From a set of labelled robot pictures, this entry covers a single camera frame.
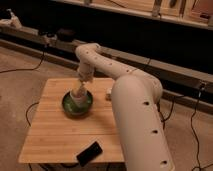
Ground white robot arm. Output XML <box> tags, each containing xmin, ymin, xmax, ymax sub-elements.
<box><xmin>75</xmin><ymin>43</ymin><xmax>175</xmax><ymax>171</ymax></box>

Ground green ceramic bowl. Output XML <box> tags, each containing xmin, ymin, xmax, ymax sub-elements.
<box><xmin>62</xmin><ymin>90</ymin><xmax>93</xmax><ymax>117</ymax></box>

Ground white rectangular box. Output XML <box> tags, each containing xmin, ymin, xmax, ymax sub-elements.
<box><xmin>106</xmin><ymin>88</ymin><xmax>112</xmax><ymax>101</ymax></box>

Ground wooden table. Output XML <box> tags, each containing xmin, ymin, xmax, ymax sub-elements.
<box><xmin>19</xmin><ymin>78</ymin><xmax>123</xmax><ymax>163</ymax></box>

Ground dark device on ledge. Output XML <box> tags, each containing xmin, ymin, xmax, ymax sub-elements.
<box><xmin>57</xmin><ymin>29</ymin><xmax>75</xmax><ymax>42</ymax></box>

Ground black rectangular phone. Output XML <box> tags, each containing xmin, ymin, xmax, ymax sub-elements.
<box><xmin>76</xmin><ymin>141</ymin><xmax>103</xmax><ymax>166</ymax></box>

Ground white object top left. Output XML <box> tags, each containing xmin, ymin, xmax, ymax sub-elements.
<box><xmin>0</xmin><ymin>9</ymin><xmax>22</xmax><ymax>29</ymax></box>

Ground black cable on floor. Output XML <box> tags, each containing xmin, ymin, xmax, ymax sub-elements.
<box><xmin>0</xmin><ymin>46</ymin><xmax>46</xmax><ymax>75</ymax></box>

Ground black cable right side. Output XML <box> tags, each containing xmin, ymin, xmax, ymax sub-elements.
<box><xmin>190</xmin><ymin>86</ymin><xmax>213</xmax><ymax>171</ymax></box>

